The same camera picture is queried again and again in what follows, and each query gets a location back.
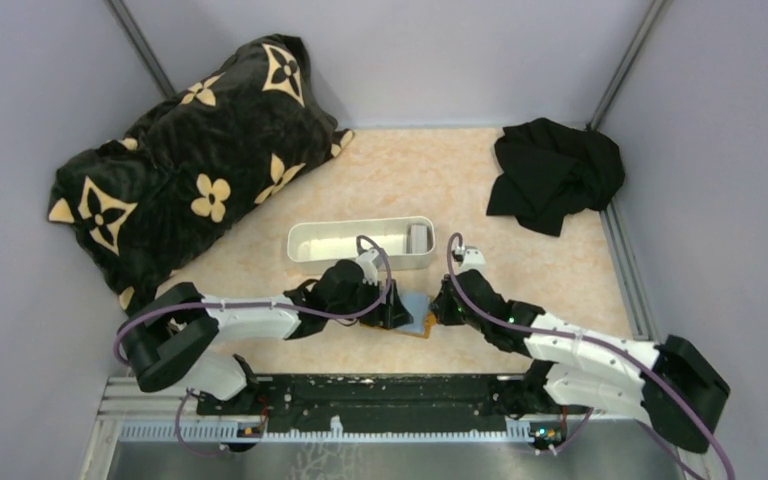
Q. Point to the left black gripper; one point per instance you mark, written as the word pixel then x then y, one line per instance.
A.
pixel 388 304

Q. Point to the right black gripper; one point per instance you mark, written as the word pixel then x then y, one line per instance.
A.
pixel 449 304

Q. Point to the mustard leather card holder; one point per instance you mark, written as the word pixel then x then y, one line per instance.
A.
pixel 420 314

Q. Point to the white oblong plastic tray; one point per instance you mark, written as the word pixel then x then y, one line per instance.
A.
pixel 314 246

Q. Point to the stack of white cards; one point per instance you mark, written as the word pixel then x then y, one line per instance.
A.
pixel 417 239

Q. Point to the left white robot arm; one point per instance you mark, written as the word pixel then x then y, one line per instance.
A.
pixel 170 342

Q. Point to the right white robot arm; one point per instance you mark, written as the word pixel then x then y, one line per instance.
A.
pixel 670 387

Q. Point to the crumpled black cloth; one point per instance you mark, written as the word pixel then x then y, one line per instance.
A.
pixel 549 171

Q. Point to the black floral patterned pillow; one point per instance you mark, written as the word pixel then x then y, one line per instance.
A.
pixel 146 204

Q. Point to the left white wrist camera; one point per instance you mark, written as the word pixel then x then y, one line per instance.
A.
pixel 371 263

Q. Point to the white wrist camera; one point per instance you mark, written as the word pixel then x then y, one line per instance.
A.
pixel 468 258
pixel 371 263

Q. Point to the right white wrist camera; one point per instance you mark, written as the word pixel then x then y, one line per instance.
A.
pixel 468 258

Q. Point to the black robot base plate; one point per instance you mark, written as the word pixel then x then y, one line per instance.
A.
pixel 448 403

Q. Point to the aluminium frame rail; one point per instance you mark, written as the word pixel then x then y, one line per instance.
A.
pixel 170 414

